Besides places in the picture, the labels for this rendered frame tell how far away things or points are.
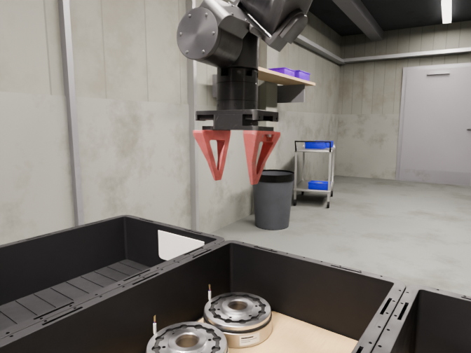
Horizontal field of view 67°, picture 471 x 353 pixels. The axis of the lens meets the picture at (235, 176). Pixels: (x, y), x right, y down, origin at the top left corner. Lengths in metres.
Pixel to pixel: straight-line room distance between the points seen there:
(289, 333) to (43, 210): 2.01
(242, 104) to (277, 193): 3.25
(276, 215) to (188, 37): 3.41
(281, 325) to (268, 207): 3.19
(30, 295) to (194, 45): 0.55
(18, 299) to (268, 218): 3.21
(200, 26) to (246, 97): 0.11
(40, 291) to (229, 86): 0.53
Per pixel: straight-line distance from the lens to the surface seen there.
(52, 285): 0.79
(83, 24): 2.65
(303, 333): 0.58
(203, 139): 0.50
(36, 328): 0.45
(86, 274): 0.82
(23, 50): 2.39
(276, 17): 0.46
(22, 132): 2.32
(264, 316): 0.55
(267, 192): 3.71
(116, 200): 2.73
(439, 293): 0.53
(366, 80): 7.83
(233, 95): 0.47
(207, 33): 0.42
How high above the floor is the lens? 1.14
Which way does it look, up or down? 9 degrees down
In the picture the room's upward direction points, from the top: straight up
